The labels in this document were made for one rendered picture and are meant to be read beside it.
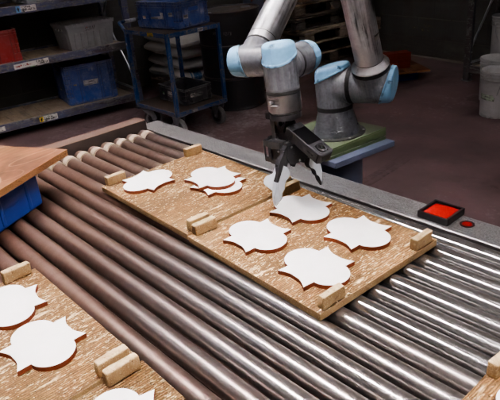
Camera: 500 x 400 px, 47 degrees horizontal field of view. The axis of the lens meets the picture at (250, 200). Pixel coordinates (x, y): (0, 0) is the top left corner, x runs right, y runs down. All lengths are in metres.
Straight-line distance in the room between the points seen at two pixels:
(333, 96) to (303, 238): 0.72
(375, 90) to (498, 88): 3.17
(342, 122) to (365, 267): 0.82
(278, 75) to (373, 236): 0.40
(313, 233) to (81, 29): 4.60
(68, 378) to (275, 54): 0.74
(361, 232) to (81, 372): 0.63
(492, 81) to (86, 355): 4.28
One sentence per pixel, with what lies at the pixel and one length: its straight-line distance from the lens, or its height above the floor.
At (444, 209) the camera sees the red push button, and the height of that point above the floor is 0.93.
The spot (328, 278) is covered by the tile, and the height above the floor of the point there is 0.95.
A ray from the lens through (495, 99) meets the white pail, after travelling 4.95.
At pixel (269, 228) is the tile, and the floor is 0.95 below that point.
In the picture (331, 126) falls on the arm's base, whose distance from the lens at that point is 1.87.
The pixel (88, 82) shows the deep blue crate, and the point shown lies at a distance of 5.75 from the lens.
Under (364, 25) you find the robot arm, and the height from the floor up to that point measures 1.28.
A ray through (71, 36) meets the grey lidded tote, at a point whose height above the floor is 0.77.
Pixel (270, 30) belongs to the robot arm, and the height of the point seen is 1.32.
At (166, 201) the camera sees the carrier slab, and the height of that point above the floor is 0.94.
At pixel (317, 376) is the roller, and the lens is 0.93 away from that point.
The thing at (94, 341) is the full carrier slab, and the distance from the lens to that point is 1.04.
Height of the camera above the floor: 1.55
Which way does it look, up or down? 26 degrees down
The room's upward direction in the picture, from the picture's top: 5 degrees counter-clockwise
